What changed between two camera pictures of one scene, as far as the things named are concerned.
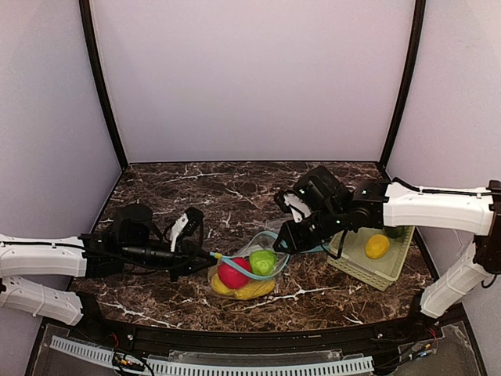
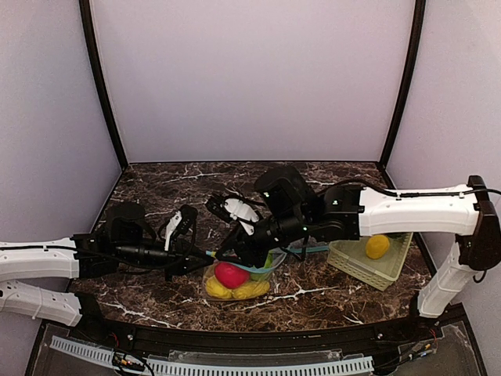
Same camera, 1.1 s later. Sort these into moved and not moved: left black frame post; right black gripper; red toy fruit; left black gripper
Moved: right black gripper
Not moved: red toy fruit; left black frame post; left black gripper
